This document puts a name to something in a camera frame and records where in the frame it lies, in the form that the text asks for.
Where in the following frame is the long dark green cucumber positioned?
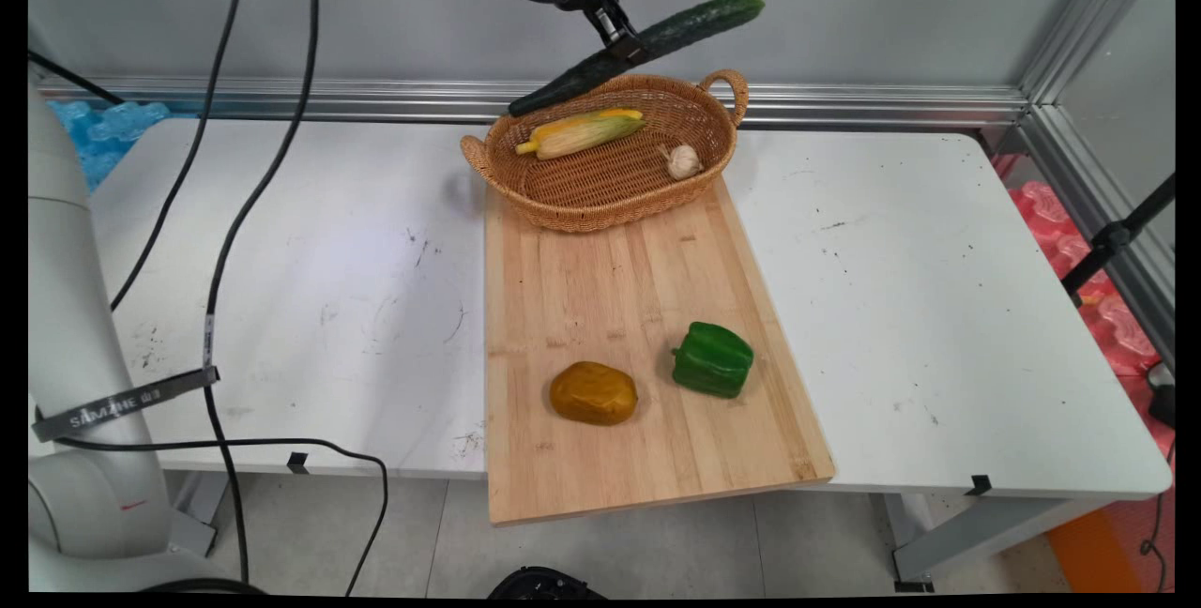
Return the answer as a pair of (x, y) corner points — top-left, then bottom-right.
(507, 0), (767, 119)

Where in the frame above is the yellow corn cob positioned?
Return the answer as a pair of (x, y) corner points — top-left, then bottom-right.
(514, 108), (647, 161)

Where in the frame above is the white garlic bulb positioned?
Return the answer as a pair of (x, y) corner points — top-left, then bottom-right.
(658, 144), (705, 182)

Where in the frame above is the woven wicker basket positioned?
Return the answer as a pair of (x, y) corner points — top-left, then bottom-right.
(460, 69), (750, 235)

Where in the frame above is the green bell pepper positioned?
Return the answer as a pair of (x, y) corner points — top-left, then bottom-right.
(670, 321), (756, 400)

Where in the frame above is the brown yellow potato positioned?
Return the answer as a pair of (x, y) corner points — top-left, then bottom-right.
(549, 360), (640, 427)

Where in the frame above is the wooden cutting board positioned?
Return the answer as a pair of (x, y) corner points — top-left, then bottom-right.
(483, 175), (837, 527)

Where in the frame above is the blue foam mat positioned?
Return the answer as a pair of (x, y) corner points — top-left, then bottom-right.
(45, 99), (175, 194)

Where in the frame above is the black tripod stand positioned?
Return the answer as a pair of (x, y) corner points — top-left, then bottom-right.
(1060, 174), (1176, 307)

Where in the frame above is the black round object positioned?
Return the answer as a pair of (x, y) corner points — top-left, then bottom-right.
(486, 566), (609, 600)

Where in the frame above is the red foam mat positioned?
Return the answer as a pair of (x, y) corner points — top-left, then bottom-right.
(993, 152), (1176, 593)

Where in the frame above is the grey table leg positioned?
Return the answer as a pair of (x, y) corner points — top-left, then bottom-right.
(882, 492), (1122, 593)
(167, 471), (233, 557)

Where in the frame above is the small black device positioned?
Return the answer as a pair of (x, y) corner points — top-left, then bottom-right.
(1147, 362), (1177, 431)

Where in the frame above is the horizontal aluminium frame rail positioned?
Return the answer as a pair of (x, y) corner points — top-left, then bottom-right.
(38, 75), (1031, 131)

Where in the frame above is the black cable with white tag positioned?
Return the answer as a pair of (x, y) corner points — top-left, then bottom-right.
(201, 0), (322, 587)

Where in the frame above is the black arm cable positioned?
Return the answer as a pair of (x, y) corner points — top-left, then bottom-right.
(110, 0), (254, 313)

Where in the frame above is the upright aluminium frame post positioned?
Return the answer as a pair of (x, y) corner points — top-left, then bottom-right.
(1017, 0), (1172, 108)

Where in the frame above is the sloping aluminium frame rail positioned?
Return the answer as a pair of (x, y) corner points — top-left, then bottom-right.
(1015, 104), (1176, 370)

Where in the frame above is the black cable looping to floor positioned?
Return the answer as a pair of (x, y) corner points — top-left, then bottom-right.
(54, 436), (390, 597)

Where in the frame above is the grey velcro strap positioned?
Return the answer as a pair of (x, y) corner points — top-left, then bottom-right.
(32, 365), (222, 444)

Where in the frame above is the thin black floor cable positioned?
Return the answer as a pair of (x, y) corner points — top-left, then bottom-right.
(1138, 486), (1176, 593)

